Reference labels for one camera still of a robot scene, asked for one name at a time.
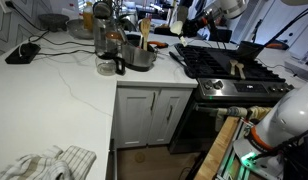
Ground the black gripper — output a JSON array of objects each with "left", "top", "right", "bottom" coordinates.
[{"left": 182, "top": 13, "right": 218, "bottom": 38}]

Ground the white big spoon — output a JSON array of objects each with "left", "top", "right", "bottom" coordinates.
[{"left": 169, "top": 20, "right": 189, "bottom": 48}]

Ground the steel cutlery holder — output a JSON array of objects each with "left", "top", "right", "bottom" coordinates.
[{"left": 122, "top": 34, "right": 158, "bottom": 73}]

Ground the wooden spoon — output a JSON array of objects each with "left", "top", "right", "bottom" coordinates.
[
  {"left": 236, "top": 61, "right": 247, "bottom": 80},
  {"left": 229, "top": 59, "right": 238, "bottom": 76}
]

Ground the brown amber spoon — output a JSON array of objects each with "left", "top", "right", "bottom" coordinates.
[{"left": 104, "top": 31, "right": 124, "bottom": 43}]

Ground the black spatula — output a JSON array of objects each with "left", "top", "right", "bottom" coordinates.
[{"left": 168, "top": 51, "right": 196, "bottom": 80}]

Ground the light wooden spatula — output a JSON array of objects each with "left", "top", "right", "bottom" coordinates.
[{"left": 139, "top": 17, "right": 152, "bottom": 52}]

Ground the black griddle plate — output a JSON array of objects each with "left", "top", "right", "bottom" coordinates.
[{"left": 207, "top": 48, "right": 262, "bottom": 81}]

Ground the steel gas stove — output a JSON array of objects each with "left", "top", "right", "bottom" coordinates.
[{"left": 168, "top": 43, "right": 295, "bottom": 155}]

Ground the glass coffee pot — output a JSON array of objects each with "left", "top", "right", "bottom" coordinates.
[{"left": 93, "top": 17, "right": 127, "bottom": 77}]

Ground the black stove display panel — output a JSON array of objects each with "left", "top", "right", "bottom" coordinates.
[{"left": 233, "top": 82, "right": 268, "bottom": 94}]

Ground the black ladle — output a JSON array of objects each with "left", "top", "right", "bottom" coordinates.
[{"left": 92, "top": 1, "right": 114, "bottom": 20}]

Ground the white cabinet door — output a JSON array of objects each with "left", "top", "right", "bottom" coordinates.
[
  {"left": 118, "top": 88, "right": 159, "bottom": 148},
  {"left": 147, "top": 89, "right": 193, "bottom": 146}
]

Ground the orange bottle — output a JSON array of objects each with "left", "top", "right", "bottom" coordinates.
[{"left": 82, "top": 1, "right": 95, "bottom": 32}]

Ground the grey metal bowl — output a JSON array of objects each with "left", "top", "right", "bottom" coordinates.
[{"left": 66, "top": 18, "right": 95, "bottom": 41}]

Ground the beige hanging cloth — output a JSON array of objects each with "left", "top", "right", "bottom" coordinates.
[{"left": 248, "top": 105, "right": 272, "bottom": 122}]

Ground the wooden table top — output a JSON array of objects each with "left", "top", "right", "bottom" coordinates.
[{"left": 193, "top": 116, "right": 241, "bottom": 180}]

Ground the black power adapter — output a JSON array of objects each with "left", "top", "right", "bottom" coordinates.
[{"left": 4, "top": 42, "right": 42, "bottom": 65}]

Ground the striped dish towel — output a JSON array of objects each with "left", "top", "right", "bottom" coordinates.
[{"left": 0, "top": 144, "right": 98, "bottom": 180}]

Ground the orange handled tool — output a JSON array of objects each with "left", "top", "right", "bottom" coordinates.
[{"left": 148, "top": 40, "right": 169, "bottom": 50}]

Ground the dark cabinet handle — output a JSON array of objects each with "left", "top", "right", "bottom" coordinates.
[
  {"left": 166, "top": 105, "right": 174, "bottom": 122},
  {"left": 150, "top": 91, "right": 157, "bottom": 112}
]

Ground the oven door handle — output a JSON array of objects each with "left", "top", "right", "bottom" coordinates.
[{"left": 196, "top": 105, "right": 252, "bottom": 118}]

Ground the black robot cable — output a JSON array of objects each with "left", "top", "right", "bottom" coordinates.
[{"left": 252, "top": 4, "right": 308, "bottom": 161}]

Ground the thin black cable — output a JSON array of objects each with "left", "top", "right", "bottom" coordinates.
[
  {"left": 37, "top": 49, "right": 96, "bottom": 57},
  {"left": 5, "top": 1, "right": 96, "bottom": 48}
]

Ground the aluminium frame rail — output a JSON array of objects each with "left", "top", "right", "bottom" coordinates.
[{"left": 216, "top": 119, "right": 252, "bottom": 180}]

